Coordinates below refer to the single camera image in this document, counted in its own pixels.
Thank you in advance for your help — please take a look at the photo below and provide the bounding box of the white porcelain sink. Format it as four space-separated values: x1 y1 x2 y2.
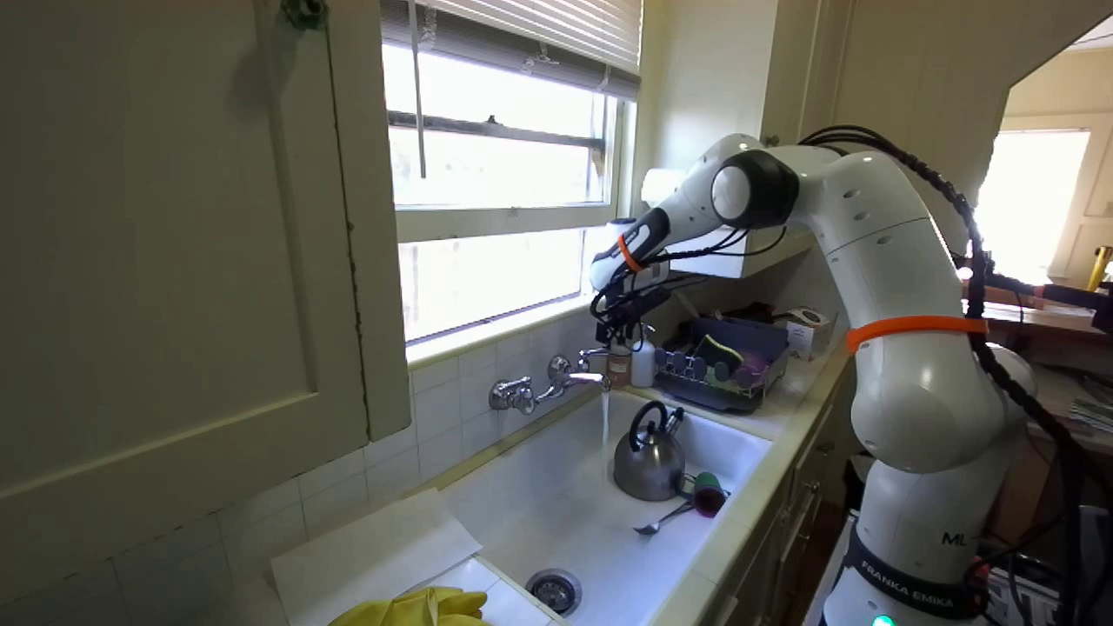
438 386 779 626

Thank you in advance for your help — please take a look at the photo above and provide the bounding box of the cream base cabinet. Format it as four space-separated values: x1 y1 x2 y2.
681 327 863 626

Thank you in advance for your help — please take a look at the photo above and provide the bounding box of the metal spoon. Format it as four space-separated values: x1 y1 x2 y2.
634 498 699 539

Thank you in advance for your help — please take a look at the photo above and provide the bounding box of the metal sink drain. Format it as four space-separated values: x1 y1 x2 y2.
524 567 583 620

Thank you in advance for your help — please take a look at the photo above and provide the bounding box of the purple dish rack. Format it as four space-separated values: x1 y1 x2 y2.
652 305 800 416

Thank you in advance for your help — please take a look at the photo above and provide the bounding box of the green and purple scrubber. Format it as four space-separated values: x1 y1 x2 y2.
675 466 732 521

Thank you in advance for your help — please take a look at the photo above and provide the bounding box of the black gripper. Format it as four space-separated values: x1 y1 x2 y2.
593 261 678 358

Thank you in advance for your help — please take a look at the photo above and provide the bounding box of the chrome wall faucet body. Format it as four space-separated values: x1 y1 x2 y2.
516 351 609 416

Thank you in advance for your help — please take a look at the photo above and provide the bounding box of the white box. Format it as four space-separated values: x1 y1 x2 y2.
784 305 835 362

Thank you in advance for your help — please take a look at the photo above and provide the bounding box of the black cable bundle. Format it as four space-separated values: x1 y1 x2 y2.
796 121 1113 626

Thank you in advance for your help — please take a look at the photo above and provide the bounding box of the cream window blind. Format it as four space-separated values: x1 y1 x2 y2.
409 0 646 78

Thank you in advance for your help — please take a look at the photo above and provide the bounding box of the steel kettle with black handle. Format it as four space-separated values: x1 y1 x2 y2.
609 397 692 505

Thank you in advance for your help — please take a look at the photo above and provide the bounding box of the cream wall cabinet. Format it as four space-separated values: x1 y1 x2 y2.
0 0 413 613

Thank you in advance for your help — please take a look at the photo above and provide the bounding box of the chrome left faucet handle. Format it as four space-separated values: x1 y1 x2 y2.
488 374 534 416

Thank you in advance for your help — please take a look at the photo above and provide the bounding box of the window with white frame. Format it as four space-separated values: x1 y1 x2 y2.
379 0 644 364

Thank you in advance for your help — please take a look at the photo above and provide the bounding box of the white plastic bottle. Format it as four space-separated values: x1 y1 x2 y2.
630 335 660 391

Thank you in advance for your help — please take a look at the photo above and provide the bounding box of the soap bottle with orange label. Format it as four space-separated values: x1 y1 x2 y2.
607 343 637 391

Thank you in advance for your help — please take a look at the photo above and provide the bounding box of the green cabinet knob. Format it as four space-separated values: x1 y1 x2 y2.
277 0 332 34

